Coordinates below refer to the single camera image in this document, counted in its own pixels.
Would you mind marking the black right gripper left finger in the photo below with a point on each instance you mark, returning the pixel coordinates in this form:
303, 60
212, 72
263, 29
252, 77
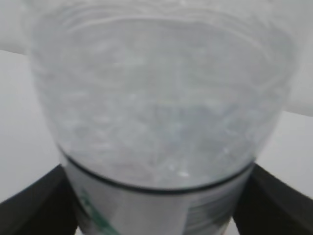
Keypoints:
43, 208

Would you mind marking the Nongfu Spring water bottle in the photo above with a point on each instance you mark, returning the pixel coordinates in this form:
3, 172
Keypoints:
160, 107

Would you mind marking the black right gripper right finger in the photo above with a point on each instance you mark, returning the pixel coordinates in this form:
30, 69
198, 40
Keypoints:
270, 207

